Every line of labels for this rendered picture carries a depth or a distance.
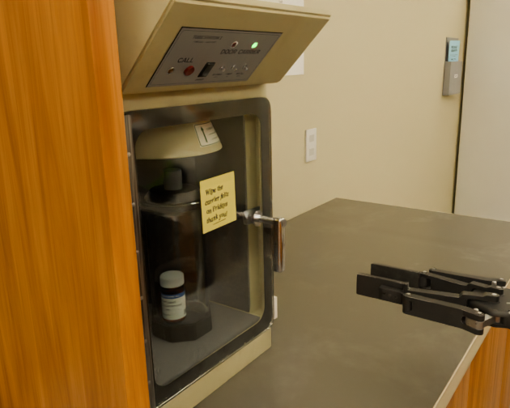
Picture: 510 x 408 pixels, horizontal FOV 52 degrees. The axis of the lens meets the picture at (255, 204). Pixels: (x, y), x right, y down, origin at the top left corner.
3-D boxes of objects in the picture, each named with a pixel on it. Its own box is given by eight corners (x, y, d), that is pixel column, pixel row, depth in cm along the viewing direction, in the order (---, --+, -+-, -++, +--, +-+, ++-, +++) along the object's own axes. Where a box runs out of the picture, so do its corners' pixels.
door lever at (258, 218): (261, 263, 87) (252, 268, 85) (261, 208, 84) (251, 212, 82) (289, 270, 83) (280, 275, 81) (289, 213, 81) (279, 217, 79)
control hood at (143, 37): (102, 95, 58) (93, -2, 55) (267, 82, 83) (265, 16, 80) (178, 95, 51) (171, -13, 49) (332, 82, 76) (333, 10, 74)
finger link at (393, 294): (418, 303, 67) (410, 312, 65) (381, 295, 70) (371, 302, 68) (418, 292, 67) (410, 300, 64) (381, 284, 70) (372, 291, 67)
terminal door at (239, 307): (142, 416, 69) (112, 112, 59) (270, 324, 93) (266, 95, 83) (146, 418, 69) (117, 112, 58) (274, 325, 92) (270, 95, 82)
